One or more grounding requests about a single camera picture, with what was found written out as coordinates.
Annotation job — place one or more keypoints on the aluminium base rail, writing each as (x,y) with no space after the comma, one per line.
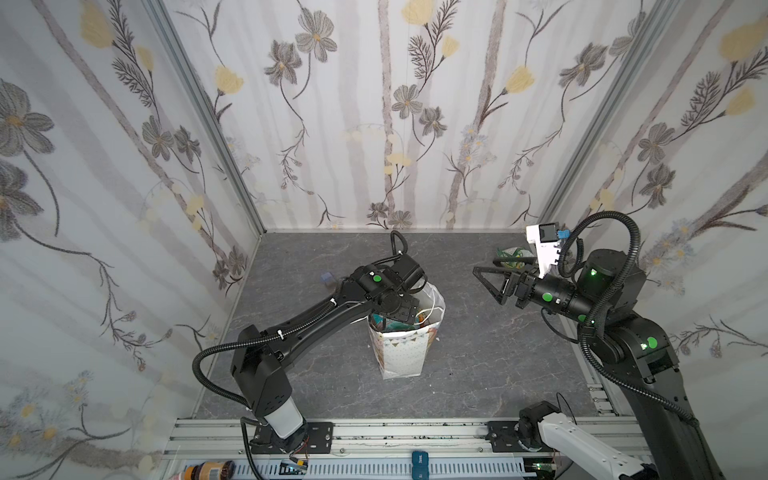
(392,438)

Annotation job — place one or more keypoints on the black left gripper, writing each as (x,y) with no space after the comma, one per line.
(405,308)

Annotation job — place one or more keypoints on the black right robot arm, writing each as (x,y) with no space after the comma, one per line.
(590,275)

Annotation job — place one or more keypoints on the white perforated cable tray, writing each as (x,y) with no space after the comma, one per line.
(398,468)

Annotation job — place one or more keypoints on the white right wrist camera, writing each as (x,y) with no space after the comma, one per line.
(547,239)

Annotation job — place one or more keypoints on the small green circuit board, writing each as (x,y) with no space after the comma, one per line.
(293,467)

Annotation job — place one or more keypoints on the green snack packet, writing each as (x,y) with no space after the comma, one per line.
(514,258)

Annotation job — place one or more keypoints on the teal Fox's candy packet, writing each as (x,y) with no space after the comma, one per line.
(396,326)

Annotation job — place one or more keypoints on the brown orange bottle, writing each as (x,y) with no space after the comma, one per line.
(209,470)

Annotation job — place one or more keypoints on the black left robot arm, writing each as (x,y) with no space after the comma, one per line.
(381,292)

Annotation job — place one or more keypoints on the blue clip on tray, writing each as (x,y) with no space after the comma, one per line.
(420,465)

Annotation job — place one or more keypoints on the white patterned paper bag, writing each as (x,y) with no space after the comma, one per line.
(403,354)

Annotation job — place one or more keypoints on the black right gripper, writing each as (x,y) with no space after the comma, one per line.
(519,285)

